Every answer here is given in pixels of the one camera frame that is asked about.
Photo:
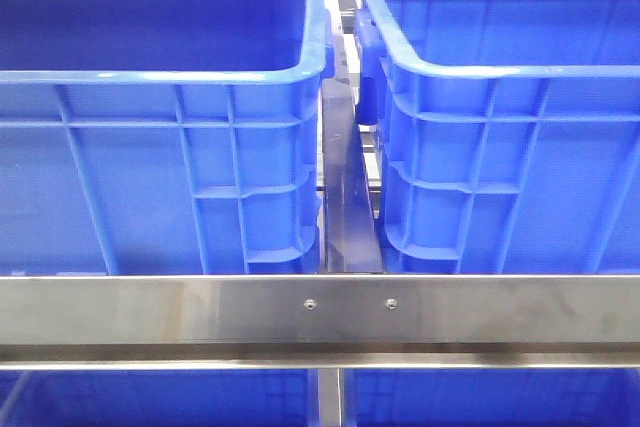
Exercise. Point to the lower right blue crate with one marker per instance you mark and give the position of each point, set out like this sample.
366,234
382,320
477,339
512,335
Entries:
492,397

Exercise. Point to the steel centre divider bar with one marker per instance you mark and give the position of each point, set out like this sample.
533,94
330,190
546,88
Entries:
351,245

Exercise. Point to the stainless steel rack rail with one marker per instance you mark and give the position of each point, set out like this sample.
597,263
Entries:
221,322

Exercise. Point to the lower left blue crate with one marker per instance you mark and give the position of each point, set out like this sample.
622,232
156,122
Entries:
162,398

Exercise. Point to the right blue plastic crate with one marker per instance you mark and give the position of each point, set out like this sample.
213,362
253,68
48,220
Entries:
507,132

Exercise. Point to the left blue plastic crate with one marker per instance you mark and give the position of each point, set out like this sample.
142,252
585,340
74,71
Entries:
160,137

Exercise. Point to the blue plastic crate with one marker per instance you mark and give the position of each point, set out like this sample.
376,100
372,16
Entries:
507,132
160,137

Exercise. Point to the right rail screw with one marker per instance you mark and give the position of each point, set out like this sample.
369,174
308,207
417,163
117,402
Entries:
391,304

